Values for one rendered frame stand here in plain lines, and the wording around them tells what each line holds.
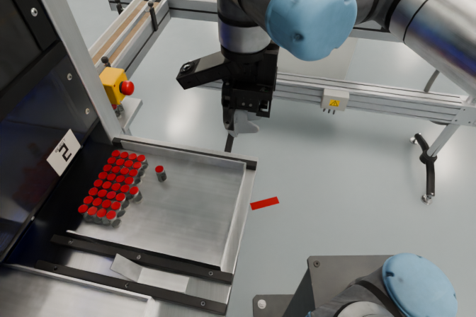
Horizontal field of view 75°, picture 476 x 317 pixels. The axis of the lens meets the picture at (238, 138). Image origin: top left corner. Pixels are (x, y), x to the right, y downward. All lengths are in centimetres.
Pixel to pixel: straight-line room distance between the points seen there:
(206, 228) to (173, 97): 172
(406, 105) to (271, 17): 144
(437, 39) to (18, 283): 81
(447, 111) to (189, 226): 139
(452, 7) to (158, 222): 65
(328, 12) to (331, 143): 181
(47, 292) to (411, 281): 67
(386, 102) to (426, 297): 119
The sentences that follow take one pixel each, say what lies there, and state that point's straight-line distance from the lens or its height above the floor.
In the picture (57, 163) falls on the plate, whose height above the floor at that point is 102.
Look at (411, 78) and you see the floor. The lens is 283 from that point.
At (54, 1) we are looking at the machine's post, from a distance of 71.
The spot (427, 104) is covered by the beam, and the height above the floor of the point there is 52.
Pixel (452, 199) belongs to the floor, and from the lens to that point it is 214.
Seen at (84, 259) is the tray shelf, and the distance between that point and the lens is 78.
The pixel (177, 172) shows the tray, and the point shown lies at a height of 88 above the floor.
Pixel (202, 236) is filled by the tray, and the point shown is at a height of 88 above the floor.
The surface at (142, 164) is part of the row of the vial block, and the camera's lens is 82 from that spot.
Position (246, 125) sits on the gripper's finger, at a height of 114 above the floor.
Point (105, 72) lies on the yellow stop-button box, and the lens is 92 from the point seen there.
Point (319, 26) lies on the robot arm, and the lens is 30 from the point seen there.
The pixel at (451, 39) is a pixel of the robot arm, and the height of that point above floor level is 139.
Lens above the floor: 155
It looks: 50 degrees down
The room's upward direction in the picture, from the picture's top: straight up
